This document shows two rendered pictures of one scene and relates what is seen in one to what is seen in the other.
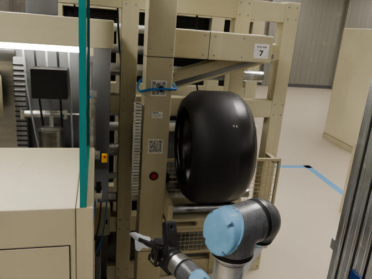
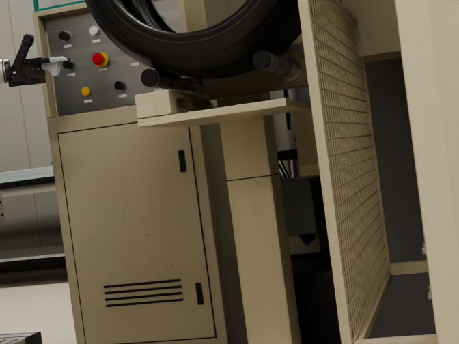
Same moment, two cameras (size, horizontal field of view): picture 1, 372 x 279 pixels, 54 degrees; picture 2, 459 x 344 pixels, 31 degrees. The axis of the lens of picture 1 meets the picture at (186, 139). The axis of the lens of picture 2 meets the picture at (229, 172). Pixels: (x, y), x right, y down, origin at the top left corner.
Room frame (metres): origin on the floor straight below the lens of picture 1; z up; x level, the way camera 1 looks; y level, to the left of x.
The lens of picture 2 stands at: (2.92, -1.94, 0.69)
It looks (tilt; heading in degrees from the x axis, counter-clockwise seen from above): 1 degrees down; 120
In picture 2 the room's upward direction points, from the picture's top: 7 degrees counter-clockwise
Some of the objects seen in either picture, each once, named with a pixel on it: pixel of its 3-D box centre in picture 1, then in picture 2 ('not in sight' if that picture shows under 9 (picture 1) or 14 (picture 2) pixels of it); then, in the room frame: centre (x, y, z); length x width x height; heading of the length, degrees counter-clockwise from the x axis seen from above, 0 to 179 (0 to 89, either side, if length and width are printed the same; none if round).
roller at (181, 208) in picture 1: (202, 207); (172, 81); (1.75, -0.12, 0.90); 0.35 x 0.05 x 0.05; 104
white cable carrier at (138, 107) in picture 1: (137, 149); not in sight; (1.75, 0.24, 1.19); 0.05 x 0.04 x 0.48; 14
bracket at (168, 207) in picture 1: (164, 196); (241, 77); (1.84, 0.09, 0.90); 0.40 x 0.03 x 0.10; 14
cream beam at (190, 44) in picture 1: (215, 45); not in sight; (2.20, -0.12, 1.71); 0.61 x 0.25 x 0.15; 104
